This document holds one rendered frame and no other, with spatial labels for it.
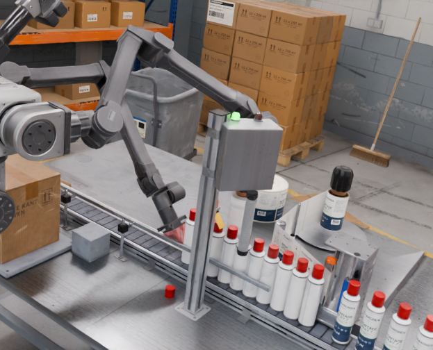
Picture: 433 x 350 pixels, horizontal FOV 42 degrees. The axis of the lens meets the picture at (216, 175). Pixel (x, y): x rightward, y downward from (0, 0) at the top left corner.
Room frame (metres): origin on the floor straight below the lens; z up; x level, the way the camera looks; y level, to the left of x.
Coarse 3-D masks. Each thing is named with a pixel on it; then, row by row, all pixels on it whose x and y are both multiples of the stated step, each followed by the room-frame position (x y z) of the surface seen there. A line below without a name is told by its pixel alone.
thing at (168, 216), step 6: (162, 210) 1.74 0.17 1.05; (168, 210) 1.74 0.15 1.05; (174, 210) 1.76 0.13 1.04; (162, 216) 1.74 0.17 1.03; (168, 216) 1.73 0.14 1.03; (174, 216) 1.74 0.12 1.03; (168, 222) 1.73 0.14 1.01; (174, 222) 1.72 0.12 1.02; (156, 228) 1.72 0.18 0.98; (162, 228) 1.73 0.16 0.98
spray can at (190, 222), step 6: (192, 210) 1.70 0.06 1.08; (192, 216) 1.69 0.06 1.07; (186, 222) 1.69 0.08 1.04; (192, 222) 1.69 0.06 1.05; (186, 228) 1.69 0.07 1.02; (192, 228) 1.68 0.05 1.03; (186, 234) 1.69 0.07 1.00; (192, 234) 1.68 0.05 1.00; (186, 240) 1.69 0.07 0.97; (192, 240) 1.68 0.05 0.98; (186, 252) 1.68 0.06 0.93; (186, 258) 1.68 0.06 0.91; (186, 264) 1.68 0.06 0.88
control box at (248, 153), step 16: (224, 128) 1.46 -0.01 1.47; (240, 128) 1.46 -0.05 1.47; (256, 128) 1.48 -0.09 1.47; (272, 128) 1.50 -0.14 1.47; (224, 144) 1.45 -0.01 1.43; (240, 144) 1.46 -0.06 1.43; (256, 144) 1.48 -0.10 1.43; (272, 144) 1.50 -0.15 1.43; (224, 160) 1.44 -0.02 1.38; (240, 160) 1.46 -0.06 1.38; (256, 160) 1.48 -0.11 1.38; (272, 160) 1.50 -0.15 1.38; (224, 176) 1.45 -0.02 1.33; (240, 176) 1.47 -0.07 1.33; (256, 176) 1.49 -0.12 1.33; (272, 176) 1.51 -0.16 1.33
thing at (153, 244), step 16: (64, 192) 2.10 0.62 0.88; (80, 208) 1.98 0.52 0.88; (96, 208) 2.00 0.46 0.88; (112, 224) 1.89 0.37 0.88; (144, 240) 1.81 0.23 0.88; (160, 240) 1.82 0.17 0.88; (176, 256) 1.73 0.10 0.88; (224, 288) 1.57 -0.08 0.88; (256, 304) 1.51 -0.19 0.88; (288, 320) 1.45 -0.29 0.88; (320, 336) 1.39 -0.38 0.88
